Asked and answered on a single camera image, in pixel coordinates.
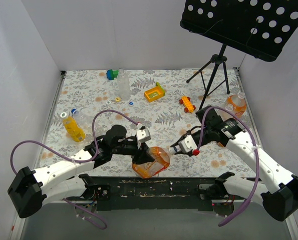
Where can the clear Pocari Sweat bottle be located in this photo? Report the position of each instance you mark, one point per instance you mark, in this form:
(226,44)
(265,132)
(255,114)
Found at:
(123,85)

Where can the floral table mat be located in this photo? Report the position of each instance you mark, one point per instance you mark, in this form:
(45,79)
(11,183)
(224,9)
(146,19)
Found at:
(88,91)

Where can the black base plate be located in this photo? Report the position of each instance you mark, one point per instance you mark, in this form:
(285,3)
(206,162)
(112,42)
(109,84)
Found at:
(157,193)

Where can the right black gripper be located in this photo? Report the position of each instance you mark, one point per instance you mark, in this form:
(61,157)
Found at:
(180,141)

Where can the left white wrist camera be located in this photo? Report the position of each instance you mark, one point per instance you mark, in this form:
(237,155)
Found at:
(142,133)

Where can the yellow juice bottle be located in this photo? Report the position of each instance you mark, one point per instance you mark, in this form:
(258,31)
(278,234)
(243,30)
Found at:
(75,132)

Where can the white tea bottle cap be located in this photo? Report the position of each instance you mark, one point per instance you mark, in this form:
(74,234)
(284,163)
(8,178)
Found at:
(173,150)

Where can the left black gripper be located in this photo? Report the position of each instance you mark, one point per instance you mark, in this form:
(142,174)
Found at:
(140,151)

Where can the black music stand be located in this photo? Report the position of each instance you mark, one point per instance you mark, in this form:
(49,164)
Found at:
(259,28)

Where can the yellow toy box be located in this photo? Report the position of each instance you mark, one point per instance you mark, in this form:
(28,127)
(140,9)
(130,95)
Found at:
(154,93)

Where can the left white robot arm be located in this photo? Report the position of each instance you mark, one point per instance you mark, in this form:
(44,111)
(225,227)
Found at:
(33,188)

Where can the small clear bottle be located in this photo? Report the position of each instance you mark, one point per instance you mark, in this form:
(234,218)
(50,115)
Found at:
(229,110)

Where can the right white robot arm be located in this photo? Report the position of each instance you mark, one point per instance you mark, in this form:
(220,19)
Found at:
(274,187)

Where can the orange soda bottle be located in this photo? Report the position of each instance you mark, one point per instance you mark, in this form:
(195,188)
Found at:
(238,103)

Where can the clear bottle blue cap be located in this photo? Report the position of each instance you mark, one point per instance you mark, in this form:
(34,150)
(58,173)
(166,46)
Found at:
(83,121)

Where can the blue green toy block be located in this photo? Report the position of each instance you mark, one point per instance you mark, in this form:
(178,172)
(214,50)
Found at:
(112,74)

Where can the orange toy car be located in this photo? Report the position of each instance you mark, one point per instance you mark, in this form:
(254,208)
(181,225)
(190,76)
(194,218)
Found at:
(186,102)

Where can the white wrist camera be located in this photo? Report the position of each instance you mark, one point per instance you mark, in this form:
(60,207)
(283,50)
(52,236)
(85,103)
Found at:
(142,133)
(189,144)

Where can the orange label tea bottle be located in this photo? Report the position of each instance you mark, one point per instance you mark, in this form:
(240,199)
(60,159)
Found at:
(161,162)

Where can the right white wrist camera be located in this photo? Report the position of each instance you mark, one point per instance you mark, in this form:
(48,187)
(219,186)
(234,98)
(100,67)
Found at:
(189,144)

